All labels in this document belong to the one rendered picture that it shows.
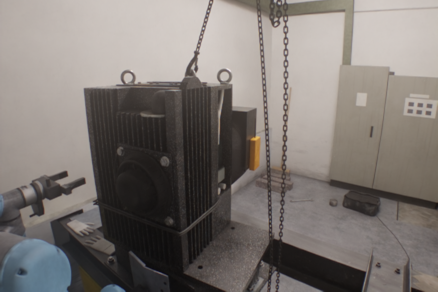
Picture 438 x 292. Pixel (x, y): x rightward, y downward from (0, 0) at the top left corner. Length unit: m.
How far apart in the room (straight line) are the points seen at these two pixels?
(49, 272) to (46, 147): 1.48
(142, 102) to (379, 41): 3.33
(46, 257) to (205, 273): 0.73
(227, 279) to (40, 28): 1.74
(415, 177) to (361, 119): 0.99
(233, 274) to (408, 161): 3.04
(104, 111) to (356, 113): 3.17
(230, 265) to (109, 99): 0.83
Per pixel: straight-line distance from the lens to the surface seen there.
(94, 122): 1.17
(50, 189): 1.07
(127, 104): 1.07
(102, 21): 2.09
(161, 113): 0.87
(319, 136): 4.08
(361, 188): 4.04
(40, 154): 1.93
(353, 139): 3.74
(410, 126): 3.67
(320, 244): 1.72
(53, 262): 0.51
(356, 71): 3.64
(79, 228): 1.93
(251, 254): 1.20
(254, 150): 1.24
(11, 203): 1.06
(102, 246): 1.71
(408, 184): 3.87
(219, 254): 1.19
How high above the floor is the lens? 1.68
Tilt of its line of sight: 13 degrees down
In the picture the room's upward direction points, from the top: straight up
